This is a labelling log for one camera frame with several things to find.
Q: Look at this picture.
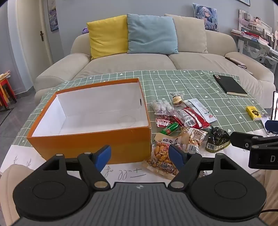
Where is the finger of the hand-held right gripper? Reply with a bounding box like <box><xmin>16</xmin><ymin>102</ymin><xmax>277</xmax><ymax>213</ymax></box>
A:
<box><xmin>230</xmin><ymin>131</ymin><xmax>264</xmax><ymax>151</ymax></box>

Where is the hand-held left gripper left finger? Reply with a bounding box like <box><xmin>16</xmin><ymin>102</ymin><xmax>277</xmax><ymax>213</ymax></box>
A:
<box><xmin>42</xmin><ymin>145</ymin><xmax>112</xmax><ymax>189</ymax></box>

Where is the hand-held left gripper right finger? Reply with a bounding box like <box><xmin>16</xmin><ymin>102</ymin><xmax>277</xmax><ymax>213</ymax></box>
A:
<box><xmin>168</xmin><ymin>144</ymin><xmax>238</xmax><ymax>189</ymax></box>

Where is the orange fried peanut packet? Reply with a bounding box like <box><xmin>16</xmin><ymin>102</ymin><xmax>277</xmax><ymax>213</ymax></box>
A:
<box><xmin>142</xmin><ymin>140</ymin><xmax>179</xmax><ymax>180</ymax></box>

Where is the orange cardboard box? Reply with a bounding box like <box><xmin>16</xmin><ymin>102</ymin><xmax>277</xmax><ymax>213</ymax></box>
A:
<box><xmin>26</xmin><ymin>78</ymin><xmax>152</xmax><ymax>165</ymax></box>

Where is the striped peanut packet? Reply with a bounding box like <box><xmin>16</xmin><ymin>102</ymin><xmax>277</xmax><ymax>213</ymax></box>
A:
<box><xmin>179</xmin><ymin>126</ymin><xmax>208</xmax><ymax>153</ymax></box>

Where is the green sausage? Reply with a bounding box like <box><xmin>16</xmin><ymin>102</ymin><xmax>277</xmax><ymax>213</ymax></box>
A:
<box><xmin>160</xmin><ymin>122</ymin><xmax>179</xmax><ymax>137</ymax></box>

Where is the red clear sausage packet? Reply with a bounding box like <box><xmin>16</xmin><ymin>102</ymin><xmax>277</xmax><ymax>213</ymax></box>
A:
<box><xmin>173</xmin><ymin>107</ymin><xmax>211</xmax><ymax>132</ymax></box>

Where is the beige snack packet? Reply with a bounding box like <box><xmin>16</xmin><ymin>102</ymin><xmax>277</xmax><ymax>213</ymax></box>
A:
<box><xmin>153</xmin><ymin>133</ymin><xmax>182</xmax><ymax>148</ymax></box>

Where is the dark green shiny packet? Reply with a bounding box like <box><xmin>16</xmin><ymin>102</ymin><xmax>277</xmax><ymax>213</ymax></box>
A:
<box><xmin>205</xmin><ymin>126</ymin><xmax>231</xmax><ymax>153</ymax></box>

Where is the small yellow box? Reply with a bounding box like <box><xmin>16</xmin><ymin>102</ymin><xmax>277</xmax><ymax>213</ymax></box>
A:
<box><xmin>246</xmin><ymin>106</ymin><xmax>262</xmax><ymax>121</ymax></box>

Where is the red snack packet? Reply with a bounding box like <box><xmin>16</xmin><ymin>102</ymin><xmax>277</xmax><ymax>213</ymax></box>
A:
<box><xmin>156</xmin><ymin>116</ymin><xmax>177</xmax><ymax>134</ymax></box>

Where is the smartphone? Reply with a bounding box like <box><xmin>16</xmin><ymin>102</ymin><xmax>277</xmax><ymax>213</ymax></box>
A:
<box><xmin>272</xmin><ymin>91</ymin><xmax>278</xmax><ymax>122</ymax></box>

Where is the long white sachet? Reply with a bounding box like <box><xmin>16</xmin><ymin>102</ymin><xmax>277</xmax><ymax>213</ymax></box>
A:
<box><xmin>186</xmin><ymin>98</ymin><xmax>217</xmax><ymax>123</ymax></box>

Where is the clear packet of white candies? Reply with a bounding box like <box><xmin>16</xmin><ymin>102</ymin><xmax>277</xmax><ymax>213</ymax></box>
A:
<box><xmin>153</xmin><ymin>99</ymin><xmax>175</xmax><ymax>116</ymax></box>

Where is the small round cake packet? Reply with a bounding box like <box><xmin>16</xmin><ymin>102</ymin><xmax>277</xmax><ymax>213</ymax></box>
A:
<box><xmin>169</xmin><ymin>91</ymin><xmax>185</xmax><ymax>107</ymax></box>

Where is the black notebook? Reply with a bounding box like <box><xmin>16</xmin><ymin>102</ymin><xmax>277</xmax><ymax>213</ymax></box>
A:
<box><xmin>212</xmin><ymin>74</ymin><xmax>248</xmax><ymax>97</ymax></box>

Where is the green checked tablecloth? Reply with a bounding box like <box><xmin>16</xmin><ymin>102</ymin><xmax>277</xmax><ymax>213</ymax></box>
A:
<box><xmin>11</xmin><ymin>69</ymin><xmax>268</xmax><ymax>157</ymax></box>

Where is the white paper sheet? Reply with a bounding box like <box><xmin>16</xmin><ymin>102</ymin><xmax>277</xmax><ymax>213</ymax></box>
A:
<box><xmin>0</xmin><ymin>144</ymin><xmax>181</xmax><ymax>185</ymax></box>

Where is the book with dark cover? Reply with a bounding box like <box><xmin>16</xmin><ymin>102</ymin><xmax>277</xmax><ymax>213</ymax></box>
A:
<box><xmin>224</xmin><ymin>56</ymin><xmax>247</xmax><ymax>69</ymax></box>

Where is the white desk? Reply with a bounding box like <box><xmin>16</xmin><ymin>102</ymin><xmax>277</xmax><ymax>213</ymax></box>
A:
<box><xmin>237</xmin><ymin>33</ymin><xmax>278</xmax><ymax>73</ymax></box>

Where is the beige cloth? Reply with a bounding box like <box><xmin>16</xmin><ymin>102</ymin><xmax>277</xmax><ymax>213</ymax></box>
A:
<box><xmin>0</xmin><ymin>164</ymin><xmax>31</xmax><ymax>224</ymax></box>

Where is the beige sofa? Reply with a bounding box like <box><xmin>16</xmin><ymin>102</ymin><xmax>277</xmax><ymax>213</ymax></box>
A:
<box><xmin>34</xmin><ymin>14</ymin><xmax>276</xmax><ymax>101</ymax></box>

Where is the stack of books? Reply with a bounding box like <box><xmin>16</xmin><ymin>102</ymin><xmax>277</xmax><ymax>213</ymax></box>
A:
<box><xmin>231</xmin><ymin>29</ymin><xmax>268</xmax><ymax>45</ymax></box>

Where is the beige pillow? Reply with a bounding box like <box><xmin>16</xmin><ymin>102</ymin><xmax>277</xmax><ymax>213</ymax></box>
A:
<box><xmin>164</xmin><ymin>14</ymin><xmax>208</xmax><ymax>54</ymax></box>

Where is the red stool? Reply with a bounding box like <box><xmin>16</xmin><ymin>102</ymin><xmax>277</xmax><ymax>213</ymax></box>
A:
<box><xmin>0</xmin><ymin>78</ymin><xmax>17</xmax><ymax>109</ymax></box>

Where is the yellow pillow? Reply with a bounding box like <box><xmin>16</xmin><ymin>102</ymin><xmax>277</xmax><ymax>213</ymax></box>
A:
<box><xmin>86</xmin><ymin>15</ymin><xmax>129</xmax><ymax>60</ymax></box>

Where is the light blue pillow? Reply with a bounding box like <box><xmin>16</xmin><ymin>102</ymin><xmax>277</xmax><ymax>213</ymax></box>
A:
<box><xmin>126</xmin><ymin>13</ymin><xmax>179</xmax><ymax>55</ymax></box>

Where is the printed figure pillow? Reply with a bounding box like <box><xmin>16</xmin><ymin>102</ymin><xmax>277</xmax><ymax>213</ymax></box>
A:
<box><xmin>192</xmin><ymin>3</ymin><xmax>219</xmax><ymax>32</ymax></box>

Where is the white door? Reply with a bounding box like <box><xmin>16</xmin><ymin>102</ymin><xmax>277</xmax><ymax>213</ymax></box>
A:
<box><xmin>39</xmin><ymin>0</ymin><xmax>55</xmax><ymax>66</ymax></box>

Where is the door poster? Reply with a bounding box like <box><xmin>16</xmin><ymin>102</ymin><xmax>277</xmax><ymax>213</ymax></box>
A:
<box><xmin>47</xmin><ymin>0</ymin><xmax>59</xmax><ymax>32</ymax></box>

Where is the black cable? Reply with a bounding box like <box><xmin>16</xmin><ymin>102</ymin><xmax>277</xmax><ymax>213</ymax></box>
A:
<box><xmin>260</xmin><ymin>208</ymin><xmax>278</xmax><ymax>215</ymax></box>

